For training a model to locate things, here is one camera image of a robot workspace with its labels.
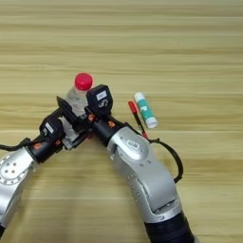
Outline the clear bottle red cap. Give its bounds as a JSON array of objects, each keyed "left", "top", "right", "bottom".
[{"left": 58, "top": 72, "right": 94, "bottom": 143}]

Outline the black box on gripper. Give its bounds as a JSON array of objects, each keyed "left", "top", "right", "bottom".
[
  {"left": 38, "top": 115, "right": 65, "bottom": 140},
  {"left": 85, "top": 84, "right": 114, "bottom": 117}
]

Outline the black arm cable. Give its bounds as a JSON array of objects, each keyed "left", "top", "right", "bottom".
[
  {"left": 146, "top": 137, "right": 184, "bottom": 184},
  {"left": 0, "top": 137, "right": 42, "bottom": 152}
]

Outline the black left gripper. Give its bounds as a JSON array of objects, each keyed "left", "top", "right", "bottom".
[{"left": 28, "top": 131, "right": 93, "bottom": 164}]

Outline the red black marker pen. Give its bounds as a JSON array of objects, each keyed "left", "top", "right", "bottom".
[{"left": 127, "top": 100, "right": 150, "bottom": 140}]

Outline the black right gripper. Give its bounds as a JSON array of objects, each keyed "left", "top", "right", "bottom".
[{"left": 56, "top": 96, "right": 127, "bottom": 147}]

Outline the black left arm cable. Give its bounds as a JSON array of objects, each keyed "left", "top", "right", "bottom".
[{"left": 0, "top": 137, "right": 42, "bottom": 152}]

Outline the green white glue stick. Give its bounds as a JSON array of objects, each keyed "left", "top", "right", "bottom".
[{"left": 133, "top": 91, "right": 159, "bottom": 129}]

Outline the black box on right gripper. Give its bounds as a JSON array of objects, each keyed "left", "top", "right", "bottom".
[{"left": 85, "top": 84, "right": 114, "bottom": 117}]

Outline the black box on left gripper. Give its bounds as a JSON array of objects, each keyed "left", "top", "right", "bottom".
[{"left": 38, "top": 115, "right": 65, "bottom": 140}]

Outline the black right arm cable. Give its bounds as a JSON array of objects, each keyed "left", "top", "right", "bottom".
[{"left": 146, "top": 137, "right": 184, "bottom": 184}]

